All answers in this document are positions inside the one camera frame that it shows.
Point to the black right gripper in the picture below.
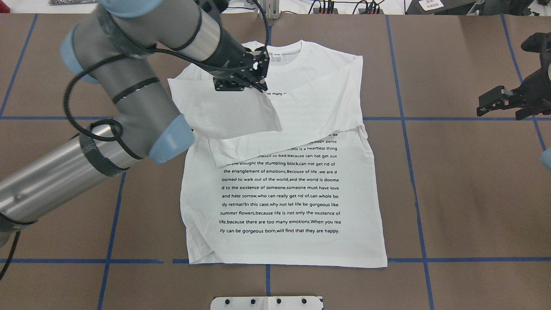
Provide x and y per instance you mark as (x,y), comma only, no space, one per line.
(535,90)

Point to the white mounting plate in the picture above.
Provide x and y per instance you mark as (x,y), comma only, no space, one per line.
(268,303)

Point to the white printed t-shirt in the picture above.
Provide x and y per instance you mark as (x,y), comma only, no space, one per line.
(286,176)

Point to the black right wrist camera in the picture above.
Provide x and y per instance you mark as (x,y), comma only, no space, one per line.
(539,43)

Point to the aluminium frame post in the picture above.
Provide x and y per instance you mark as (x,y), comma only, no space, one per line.
(273,9)

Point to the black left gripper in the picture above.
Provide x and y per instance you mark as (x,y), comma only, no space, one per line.
(229,55)

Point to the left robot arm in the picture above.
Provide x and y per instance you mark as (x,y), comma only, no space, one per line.
(117,104)

